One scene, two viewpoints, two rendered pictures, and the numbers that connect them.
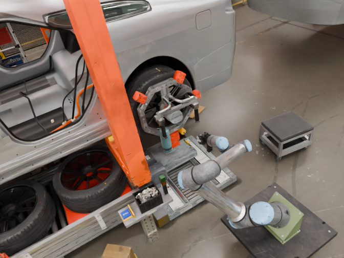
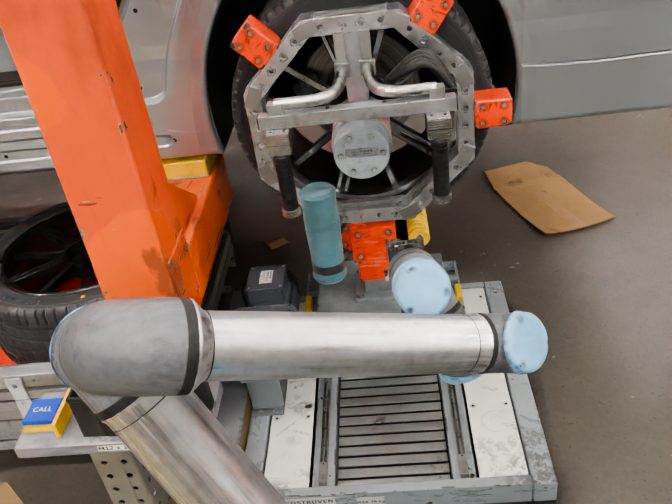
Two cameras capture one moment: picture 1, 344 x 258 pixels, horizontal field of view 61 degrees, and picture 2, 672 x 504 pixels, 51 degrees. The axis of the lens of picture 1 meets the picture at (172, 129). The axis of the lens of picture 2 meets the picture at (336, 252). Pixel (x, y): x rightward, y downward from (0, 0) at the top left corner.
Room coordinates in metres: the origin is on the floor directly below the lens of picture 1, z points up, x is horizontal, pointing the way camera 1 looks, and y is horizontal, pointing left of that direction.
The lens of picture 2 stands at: (0.75, -0.69, 1.55)
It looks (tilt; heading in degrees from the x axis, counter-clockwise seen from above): 34 degrees down; 30
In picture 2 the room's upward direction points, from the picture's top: 8 degrees counter-clockwise
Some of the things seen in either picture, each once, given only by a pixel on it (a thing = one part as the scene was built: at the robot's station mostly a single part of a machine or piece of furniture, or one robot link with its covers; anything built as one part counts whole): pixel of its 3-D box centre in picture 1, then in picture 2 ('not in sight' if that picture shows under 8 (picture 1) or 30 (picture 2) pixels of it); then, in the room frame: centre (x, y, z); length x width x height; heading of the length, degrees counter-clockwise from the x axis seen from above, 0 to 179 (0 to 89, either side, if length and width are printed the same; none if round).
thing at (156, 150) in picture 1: (167, 141); (378, 259); (2.36, 0.08, 0.32); 0.40 x 0.30 x 0.28; 114
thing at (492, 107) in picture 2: (194, 95); (491, 108); (2.34, -0.28, 0.85); 0.09 x 0.08 x 0.07; 114
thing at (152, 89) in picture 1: (167, 108); (361, 122); (2.21, 0.01, 0.85); 0.54 x 0.07 x 0.54; 114
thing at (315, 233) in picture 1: (274, 235); not in sight; (1.19, -0.64, 0.15); 0.60 x 0.60 x 0.30; 24
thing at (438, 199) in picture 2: (196, 114); (440, 168); (2.06, -0.24, 0.83); 0.04 x 0.04 x 0.16
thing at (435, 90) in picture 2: (180, 93); (398, 63); (2.13, -0.13, 1.03); 0.19 x 0.18 x 0.11; 24
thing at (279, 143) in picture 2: (159, 120); (280, 136); (1.95, 0.08, 0.93); 0.09 x 0.05 x 0.05; 24
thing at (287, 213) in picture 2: (163, 130); (286, 183); (1.92, 0.07, 0.83); 0.04 x 0.04 x 0.16
